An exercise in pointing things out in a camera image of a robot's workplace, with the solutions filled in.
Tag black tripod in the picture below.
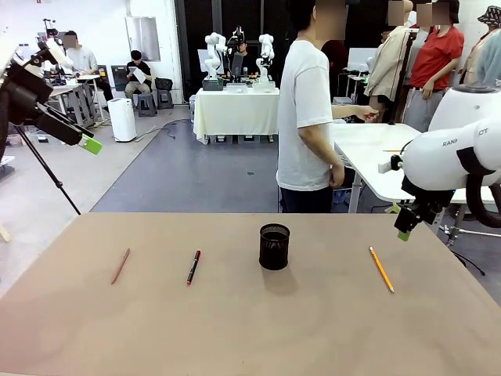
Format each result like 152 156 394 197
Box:
14 124 82 216

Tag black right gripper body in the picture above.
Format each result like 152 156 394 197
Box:
401 175 455 209

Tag white air purifier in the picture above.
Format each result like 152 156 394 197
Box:
107 97 138 143

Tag person's right hand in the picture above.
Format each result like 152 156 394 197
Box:
329 162 347 190

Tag person in red shirt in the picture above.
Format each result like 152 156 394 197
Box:
402 0 466 132

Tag seated person in black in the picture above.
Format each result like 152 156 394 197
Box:
124 49 154 107

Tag person in light grey shirt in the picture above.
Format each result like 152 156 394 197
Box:
63 30 115 114

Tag red white device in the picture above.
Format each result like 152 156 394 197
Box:
41 17 60 41

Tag mannequin with dark red top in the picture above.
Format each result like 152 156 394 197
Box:
320 38 349 99

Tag mannequin with blue sweater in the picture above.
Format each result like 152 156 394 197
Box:
475 38 501 85

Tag person behind background robots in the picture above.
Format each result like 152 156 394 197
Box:
236 41 251 75

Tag black red marker pen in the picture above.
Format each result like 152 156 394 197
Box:
186 250 202 287

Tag mannequin with bucket hat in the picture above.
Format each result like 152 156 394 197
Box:
460 5 501 85

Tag black mesh pen holder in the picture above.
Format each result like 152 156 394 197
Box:
258 222 291 271

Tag person's right forearm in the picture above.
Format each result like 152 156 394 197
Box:
297 125 342 173

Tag person's left forearm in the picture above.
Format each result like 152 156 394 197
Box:
331 103 362 119

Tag desk with grey legs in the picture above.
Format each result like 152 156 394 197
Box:
45 73 103 128

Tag silver wall panel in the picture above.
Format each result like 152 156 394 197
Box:
124 16 161 63

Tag white flat board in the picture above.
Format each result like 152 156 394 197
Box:
0 155 16 182

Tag grey plastic stool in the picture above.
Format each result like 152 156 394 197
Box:
156 89 175 110
137 93 158 118

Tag white screen board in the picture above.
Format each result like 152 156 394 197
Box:
347 47 379 72

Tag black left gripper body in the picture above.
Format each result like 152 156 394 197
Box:
0 64 54 127

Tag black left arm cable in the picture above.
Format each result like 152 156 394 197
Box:
0 124 11 161

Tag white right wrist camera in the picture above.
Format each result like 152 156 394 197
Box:
377 154 405 174

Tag person in white t-shirt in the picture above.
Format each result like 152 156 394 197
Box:
276 0 349 215

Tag dark monitor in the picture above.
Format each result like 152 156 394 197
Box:
230 52 246 78

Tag table with white cloth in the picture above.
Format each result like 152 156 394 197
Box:
193 86 281 146

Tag mannequin with beige jacket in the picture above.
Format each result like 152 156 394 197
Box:
363 0 416 114

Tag pink pen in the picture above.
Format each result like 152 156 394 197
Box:
110 248 132 285

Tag clear plastic bag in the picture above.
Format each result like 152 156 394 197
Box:
334 143 355 169

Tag light stand base legs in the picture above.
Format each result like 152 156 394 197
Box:
438 225 486 276

